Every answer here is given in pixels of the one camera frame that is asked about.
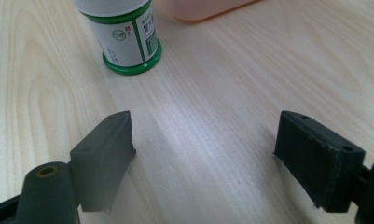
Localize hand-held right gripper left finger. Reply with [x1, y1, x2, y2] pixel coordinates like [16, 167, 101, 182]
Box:
[68, 109, 137, 214]

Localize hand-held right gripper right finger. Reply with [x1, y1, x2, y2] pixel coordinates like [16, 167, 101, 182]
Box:
[272, 109, 367, 214]

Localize green white medicine bottle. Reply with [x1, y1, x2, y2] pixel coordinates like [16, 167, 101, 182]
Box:
[71, 0, 163, 77]

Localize orange plastic container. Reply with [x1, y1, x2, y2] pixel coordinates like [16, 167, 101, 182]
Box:
[158, 0, 263, 25]

